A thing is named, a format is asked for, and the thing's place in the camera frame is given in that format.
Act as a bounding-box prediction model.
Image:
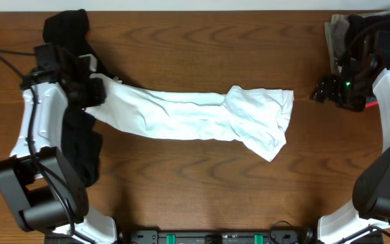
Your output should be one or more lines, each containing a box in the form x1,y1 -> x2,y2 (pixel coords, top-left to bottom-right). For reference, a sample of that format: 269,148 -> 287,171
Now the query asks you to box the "grey folded garment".
324,10 -> 390,75

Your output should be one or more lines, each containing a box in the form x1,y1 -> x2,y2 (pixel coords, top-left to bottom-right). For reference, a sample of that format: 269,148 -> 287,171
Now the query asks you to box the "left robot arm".
0,54 -> 120,243

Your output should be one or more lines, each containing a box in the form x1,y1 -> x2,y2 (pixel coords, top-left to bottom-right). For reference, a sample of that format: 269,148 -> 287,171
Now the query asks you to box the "white t-shirt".
86,74 -> 294,161

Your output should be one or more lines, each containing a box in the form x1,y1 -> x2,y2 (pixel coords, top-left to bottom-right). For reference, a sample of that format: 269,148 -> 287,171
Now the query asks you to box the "black t-shirt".
43,9 -> 110,187

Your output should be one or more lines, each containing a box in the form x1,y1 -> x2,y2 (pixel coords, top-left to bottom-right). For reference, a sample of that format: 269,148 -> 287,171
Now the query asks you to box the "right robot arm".
303,29 -> 390,243

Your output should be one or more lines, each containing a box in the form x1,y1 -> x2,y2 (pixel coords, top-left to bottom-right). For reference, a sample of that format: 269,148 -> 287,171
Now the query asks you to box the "black folded shorts red trim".
342,16 -> 390,94

